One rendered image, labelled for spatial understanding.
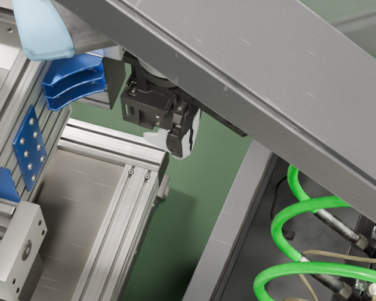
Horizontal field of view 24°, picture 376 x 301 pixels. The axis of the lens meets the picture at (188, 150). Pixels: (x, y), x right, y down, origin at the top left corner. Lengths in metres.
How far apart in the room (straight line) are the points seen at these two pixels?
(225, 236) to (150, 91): 0.42
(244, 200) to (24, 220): 0.35
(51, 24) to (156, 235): 1.62
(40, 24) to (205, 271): 0.61
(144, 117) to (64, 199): 1.23
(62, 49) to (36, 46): 0.03
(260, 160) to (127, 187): 0.84
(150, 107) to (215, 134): 1.58
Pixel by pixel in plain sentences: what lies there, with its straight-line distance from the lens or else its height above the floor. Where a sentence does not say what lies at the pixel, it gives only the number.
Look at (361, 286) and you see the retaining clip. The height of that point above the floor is 1.10.
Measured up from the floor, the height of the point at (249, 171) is 0.95.
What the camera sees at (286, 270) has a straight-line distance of 1.03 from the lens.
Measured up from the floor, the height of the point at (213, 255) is 0.95.
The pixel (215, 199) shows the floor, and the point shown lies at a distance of 2.48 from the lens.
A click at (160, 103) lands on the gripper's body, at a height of 1.35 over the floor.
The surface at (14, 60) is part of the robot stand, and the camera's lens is 1.59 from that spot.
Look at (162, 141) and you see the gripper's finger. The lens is 1.10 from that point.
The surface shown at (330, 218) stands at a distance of 1.23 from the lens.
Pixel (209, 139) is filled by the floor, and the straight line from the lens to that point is 2.58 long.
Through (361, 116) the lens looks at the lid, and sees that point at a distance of 0.58.
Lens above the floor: 2.20
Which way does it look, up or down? 59 degrees down
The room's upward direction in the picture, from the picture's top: straight up
